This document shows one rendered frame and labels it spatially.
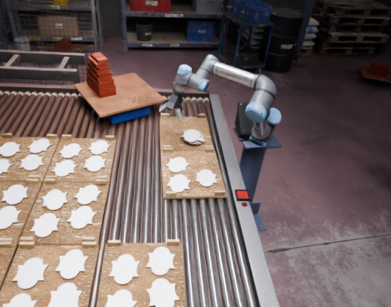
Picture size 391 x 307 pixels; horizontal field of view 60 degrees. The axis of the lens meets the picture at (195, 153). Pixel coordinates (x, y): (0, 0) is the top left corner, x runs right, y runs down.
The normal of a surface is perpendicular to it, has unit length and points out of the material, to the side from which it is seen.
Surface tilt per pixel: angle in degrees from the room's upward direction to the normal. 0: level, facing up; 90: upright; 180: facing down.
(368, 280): 0
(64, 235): 0
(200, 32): 90
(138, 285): 0
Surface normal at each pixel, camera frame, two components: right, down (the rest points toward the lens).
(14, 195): 0.08, -0.79
